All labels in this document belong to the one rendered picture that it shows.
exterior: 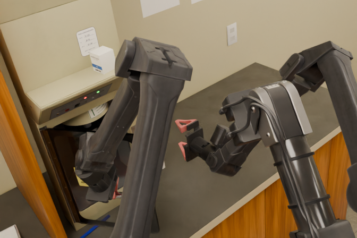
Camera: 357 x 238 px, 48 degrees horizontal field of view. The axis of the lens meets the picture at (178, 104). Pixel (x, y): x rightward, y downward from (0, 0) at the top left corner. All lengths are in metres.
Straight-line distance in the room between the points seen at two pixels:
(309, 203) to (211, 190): 1.05
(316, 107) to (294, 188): 1.49
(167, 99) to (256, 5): 1.75
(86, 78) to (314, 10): 1.92
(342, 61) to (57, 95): 0.72
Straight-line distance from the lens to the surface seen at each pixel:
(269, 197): 1.71
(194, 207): 1.48
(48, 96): 1.13
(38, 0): 1.14
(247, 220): 1.68
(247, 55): 2.37
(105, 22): 1.23
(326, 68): 0.99
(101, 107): 1.35
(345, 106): 0.92
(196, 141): 1.29
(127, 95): 0.75
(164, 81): 0.61
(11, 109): 1.09
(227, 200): 1.50
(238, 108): 0.55
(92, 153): 0.93
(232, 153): 1.15
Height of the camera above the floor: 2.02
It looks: 32 degrees down
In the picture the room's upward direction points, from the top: 8 degrees counter-clockwise
